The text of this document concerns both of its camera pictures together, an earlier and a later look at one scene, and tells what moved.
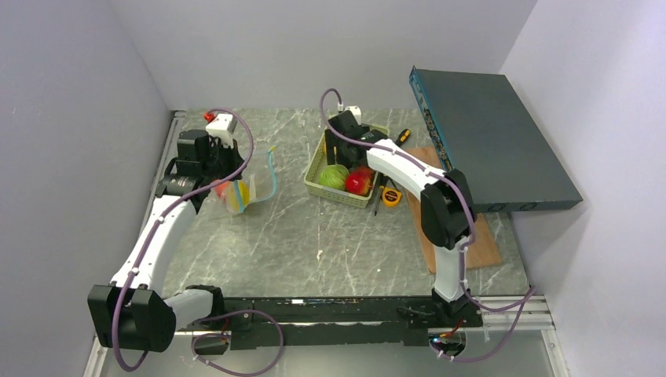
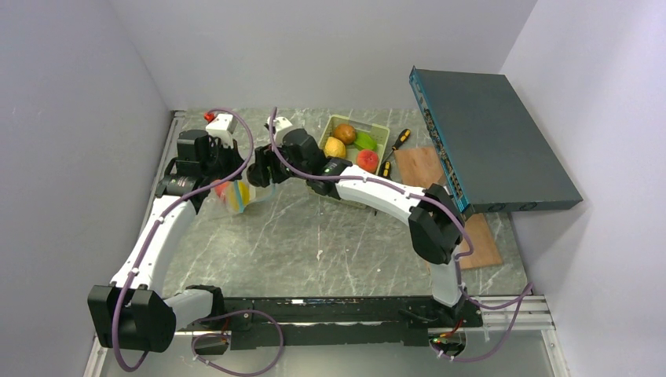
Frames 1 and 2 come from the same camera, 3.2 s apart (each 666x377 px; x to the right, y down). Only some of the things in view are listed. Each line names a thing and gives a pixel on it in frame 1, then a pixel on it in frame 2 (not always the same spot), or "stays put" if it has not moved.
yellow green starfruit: (232, 199) stays put
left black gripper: (232, 153) stays put
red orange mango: (220, 188) stays put
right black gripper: (331, 143) to (265, 161)
